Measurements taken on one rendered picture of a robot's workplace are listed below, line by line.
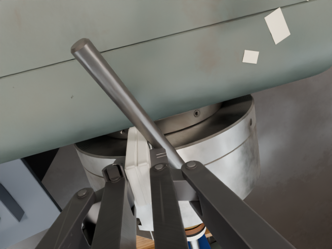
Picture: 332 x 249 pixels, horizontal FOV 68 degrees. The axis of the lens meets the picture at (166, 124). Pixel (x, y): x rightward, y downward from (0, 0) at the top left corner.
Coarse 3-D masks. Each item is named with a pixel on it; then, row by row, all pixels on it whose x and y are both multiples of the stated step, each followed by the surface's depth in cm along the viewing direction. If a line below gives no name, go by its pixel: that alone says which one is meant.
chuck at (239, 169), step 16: (256, 128) 40; (240, 144) 34; (256, 144) 39; (224, 160) 32; (240, 160) 34; (256, 160) 39; (96, 176) 35; (224, 176) 33; (240, 176) 35; (256, 176) 39; (240, 192) 35; (144, 208) 33; (192, 208) 33; (144, 224) 35; (192, 224) 34
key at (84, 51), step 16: (80, 48) 12; (96, 48) 13; (96, 64) 13; (96, 80) 14; (112, 80) 14; (112, 96) 14; (128, 96) 15; (128, 112) 15; (144, 112) 16; (144, 128) 16; (160, 144) 18; (176, 160) 19
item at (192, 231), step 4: (200, 224) 50; (204, 224) 51; (188, 228) 49; (192, 228) 50; (196, 228) 50; (200, 228) 50; (204, 228) 51; (188, 232) 50; (192, 232) 50; (196, 232) 50; (200, 232) 51; (188, 236) 50; (192, 236) 50
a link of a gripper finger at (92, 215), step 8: (120, 160) 17; (128, 184) 15; (96, 192) 14; (128, 192) 14; (96, 200) 14; (128, 200) 14; (96, 208) 13; (88, 216) 13; (96, 216) 14; (88, 224) 14
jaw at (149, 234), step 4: (136, 220) 36; (136, 224) 36; (136, 228) 39; (136, 232) 40; (140, 232) 39; (144, 232) 39; (148, 232) 38; (152, 232) 38; (140, 236) 40; (144, 236) 39; (148, 236) 39; (152, 236) 38
